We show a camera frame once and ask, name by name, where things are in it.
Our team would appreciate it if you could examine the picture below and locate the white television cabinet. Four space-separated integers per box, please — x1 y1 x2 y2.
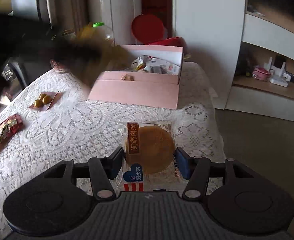
225 9 294 125

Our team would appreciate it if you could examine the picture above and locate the beige curtain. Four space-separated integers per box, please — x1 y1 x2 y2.
69 0 88 32

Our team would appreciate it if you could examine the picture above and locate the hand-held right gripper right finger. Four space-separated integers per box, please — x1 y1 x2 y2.
175 147 257 201

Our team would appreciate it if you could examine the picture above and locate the red plastic container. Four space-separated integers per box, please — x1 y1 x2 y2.
149 37 187 56

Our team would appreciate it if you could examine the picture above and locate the clear packet with round pastry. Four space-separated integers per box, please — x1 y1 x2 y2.
115 120 180 193

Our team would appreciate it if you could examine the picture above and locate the pink pouch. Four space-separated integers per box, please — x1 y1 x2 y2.
251 65 272 82

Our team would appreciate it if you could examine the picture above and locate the clear packet of green olives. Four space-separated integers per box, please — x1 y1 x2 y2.
28 90 63 112

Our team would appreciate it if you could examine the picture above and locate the yellow snack packet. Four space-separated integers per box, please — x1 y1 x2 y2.
76 26 132 88

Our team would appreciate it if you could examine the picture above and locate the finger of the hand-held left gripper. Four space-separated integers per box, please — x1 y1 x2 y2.
49 39 103 64

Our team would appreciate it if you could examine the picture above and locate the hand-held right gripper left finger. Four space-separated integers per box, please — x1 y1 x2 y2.
46 146 126 201

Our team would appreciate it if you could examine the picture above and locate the green candy dispenser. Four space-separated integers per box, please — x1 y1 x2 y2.
92 21 114 48

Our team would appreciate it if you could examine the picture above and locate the white black-print snack packet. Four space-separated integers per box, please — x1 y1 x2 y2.
147 57 181 76

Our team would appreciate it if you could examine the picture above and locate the white lace tablecloth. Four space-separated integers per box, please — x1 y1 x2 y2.
0 61 226 240

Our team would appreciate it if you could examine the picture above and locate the red noodle snack packet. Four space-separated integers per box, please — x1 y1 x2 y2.
0 113 25 157

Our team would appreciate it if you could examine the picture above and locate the white router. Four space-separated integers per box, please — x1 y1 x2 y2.
266 56 290 88

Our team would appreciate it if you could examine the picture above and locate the glass jar with gold lid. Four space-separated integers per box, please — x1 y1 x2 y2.
49 28 75 74

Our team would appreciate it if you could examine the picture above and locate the pink cardboard box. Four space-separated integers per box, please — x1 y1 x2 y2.
87 44 185 110

